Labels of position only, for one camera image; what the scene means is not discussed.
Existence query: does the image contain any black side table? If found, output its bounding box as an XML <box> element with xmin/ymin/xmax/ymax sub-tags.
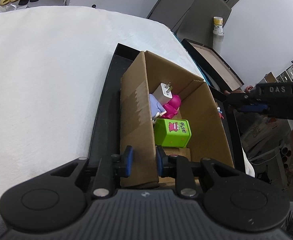
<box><xmin>181</xmin><ymin>38</ymin><xmax>244</xmax><ymax>92</ymax></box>

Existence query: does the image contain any black shallow tray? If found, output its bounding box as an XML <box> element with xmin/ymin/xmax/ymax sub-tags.
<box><xmin>88</xmin><ymin>43</ymin><xmax>245</xmax><ymax>172</ymax></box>

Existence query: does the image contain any purple block figure toy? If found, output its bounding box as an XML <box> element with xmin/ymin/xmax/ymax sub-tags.
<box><xmin>149</xmin><ymin>94</ymin><xmax>166</xmax><ymax>124</ymax></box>

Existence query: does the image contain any grey upright panel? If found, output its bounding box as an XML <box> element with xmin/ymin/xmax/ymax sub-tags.
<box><xmin>146</xmin><ymin>0</ymin><xmax>232</xmax><ymax>48</ymax></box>

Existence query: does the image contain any grey drawer organizer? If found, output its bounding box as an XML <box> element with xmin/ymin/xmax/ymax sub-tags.
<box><xmin>261</xmin><ymin>61</ymin><xmax>293</xmax><ymax>83</ymax></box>

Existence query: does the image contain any magenta bear toy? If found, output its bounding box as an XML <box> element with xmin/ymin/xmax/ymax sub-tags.
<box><xmin>160</xmin><ymin>94</ymin><xmax>182</xmax><ymax>119</ymax></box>

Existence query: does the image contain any white USB wall charger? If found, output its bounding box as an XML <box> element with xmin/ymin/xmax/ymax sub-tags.
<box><xmin>153</xmin><ymin>82</ymin><xmax>172</xmax><ymax>105</ymax></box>

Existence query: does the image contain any green cube toy box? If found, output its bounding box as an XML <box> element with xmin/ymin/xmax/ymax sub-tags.
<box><xmin>153</xmin><ymin>119</ymin><xmax>191</xmax><ymax>148</ymax></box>

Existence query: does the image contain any brown cardboard box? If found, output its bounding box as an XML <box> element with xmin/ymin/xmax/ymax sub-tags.
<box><xmin>121</xmin><ymin>51</ymin><xmax>234</xmax><ymax>187</ymax></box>

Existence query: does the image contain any yellow capped spray bottle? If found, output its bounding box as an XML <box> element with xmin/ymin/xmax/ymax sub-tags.
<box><xmin>213</xmin><ymin>16</ymin><xmax>224</xmax><ymax>54</ymax></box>

